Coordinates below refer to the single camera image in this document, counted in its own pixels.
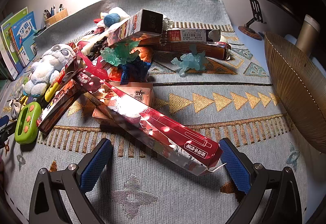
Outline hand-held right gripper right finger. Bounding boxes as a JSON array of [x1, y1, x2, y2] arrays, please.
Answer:
[[218, 137, 302, 224]]

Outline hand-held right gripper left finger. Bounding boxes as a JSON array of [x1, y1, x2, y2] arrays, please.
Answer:
[[29, 138, 114, 224]]

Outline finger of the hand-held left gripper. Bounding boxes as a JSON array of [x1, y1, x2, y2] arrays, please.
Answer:
[[0, 115, 17, 149]]

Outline yellow toy figure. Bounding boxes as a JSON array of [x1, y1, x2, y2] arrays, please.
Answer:
[[18, 94, 31, 107]]

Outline cartoon printed long pen box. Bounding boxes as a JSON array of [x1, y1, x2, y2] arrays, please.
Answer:
[[106, 9, 163, 47], [36, 81, 84, 136]]

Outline yellow red snack package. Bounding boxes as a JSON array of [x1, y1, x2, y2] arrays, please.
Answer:
[[44, 70, 70, 103]]

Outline glossy red long pen box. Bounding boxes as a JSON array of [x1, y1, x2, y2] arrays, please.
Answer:
[[74, 69, 223, 177]]

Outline pale blue plush toy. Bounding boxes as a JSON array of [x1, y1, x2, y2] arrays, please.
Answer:
[[24, 44, 77, 98]]

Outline translucent red toy figure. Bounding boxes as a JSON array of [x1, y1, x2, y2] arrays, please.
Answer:
[[75, 47, 110, 79]]

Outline golden ribbed basket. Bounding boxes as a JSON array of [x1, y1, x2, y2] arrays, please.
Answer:
[[264, 32, 326, 153]]

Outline black toy figure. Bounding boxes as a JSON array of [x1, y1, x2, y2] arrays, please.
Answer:
[[88, 37, 107, 60]]

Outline green handheld game device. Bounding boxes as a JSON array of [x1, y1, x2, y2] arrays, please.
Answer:
[[14, 101, 42, 144]]

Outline grey white toy figure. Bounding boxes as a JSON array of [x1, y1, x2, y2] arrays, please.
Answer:
[[9, 84, 24, 119]]

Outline pink flat card box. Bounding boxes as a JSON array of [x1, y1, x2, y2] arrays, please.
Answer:
[[109, 81, 156, 110], [92, 105, 120, 126]]

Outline blue desk pad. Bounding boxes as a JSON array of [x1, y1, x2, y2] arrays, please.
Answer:
[[238, 24, 326, 224]]

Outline grey patterned table mat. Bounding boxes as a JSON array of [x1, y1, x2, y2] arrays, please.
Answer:
[[0, 0, 314, 224]]

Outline dark blue toy figure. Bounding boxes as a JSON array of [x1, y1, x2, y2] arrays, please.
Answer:
[[120, 57, 151, 86]]

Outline blue workbook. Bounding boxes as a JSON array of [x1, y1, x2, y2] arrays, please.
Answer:
[[10, 11, 38, 68]]

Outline translucent green toy figure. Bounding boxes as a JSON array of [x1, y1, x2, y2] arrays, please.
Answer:
[[100, 41, 140, 65]]

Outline green white workbook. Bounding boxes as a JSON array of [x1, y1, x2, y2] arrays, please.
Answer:
[[0, 7, 28, 74]]

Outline translucent pale blue figure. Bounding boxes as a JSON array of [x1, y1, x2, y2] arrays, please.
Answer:
[[171, 44, 208, 77]]

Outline orange red toy figure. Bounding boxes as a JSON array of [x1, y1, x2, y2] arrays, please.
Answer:
[[108, 46, 154, 82]]

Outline wooden pen holder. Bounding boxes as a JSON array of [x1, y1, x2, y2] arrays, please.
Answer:
[[44, 8, 69, 28]]

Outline white plush with blue ball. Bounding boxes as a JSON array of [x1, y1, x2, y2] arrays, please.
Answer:
[[94, 7, 130, 35]]

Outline beige thermos bottle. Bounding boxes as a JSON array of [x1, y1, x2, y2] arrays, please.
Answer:
[[295, 14, 320, 54]]

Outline black phone stand wooden base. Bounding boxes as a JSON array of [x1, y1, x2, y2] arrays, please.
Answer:
[[238, 0, 267, 41]]

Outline metal ball chain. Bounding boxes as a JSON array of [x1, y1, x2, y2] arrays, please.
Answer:
[[160, 18, 175, 45]]

